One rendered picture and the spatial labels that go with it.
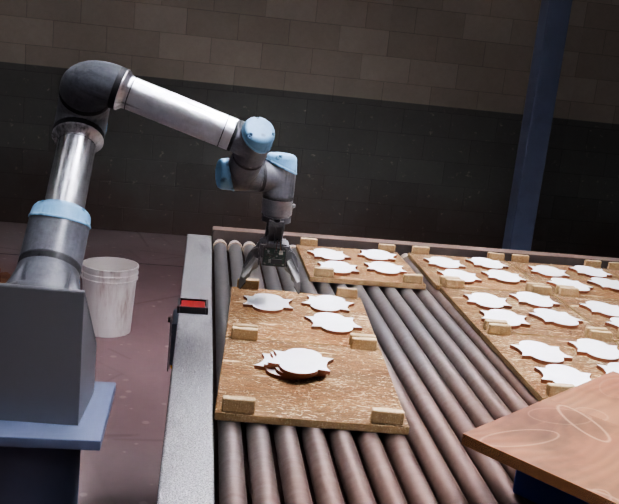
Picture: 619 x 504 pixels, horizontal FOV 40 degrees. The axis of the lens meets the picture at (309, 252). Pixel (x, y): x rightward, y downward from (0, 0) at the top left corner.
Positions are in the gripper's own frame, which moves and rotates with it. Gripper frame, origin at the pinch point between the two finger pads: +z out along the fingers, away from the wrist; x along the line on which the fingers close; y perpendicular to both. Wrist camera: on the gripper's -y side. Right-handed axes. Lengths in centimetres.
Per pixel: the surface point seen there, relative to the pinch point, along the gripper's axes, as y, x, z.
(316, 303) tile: -2.0, 12.5, 2.9
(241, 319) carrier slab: 13.8, -6.3, 3.4
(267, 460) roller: 81, 0, 4
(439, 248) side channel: -83, 61, 5
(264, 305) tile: 3.7, -0.9, 2.7
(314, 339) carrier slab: 23.9, 10.7, 3.1
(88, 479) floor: -73, -56, 99
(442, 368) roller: 29.8, 39.5, 5.4
